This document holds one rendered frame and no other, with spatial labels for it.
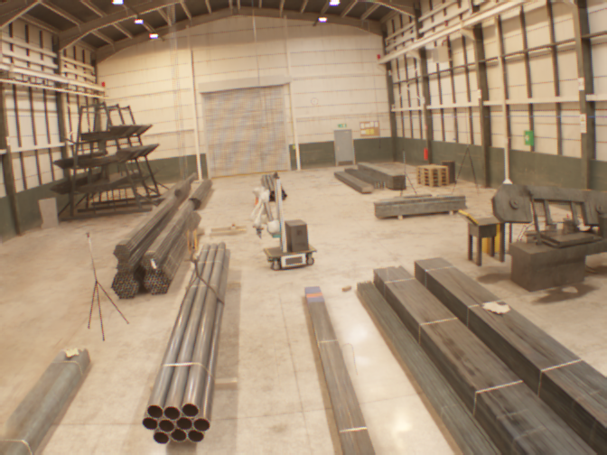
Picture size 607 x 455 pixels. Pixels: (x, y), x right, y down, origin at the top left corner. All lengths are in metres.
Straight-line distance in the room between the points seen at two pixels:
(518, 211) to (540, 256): 0.79
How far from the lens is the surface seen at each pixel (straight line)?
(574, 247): 8.17
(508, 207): 7.71
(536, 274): 7.87
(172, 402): 4.35
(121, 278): 8.90
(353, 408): 4.69
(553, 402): 4.55
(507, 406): 4.27
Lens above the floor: 2.78
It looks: 11 degrees down
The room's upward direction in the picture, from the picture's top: 5 degrees counter-clockwise
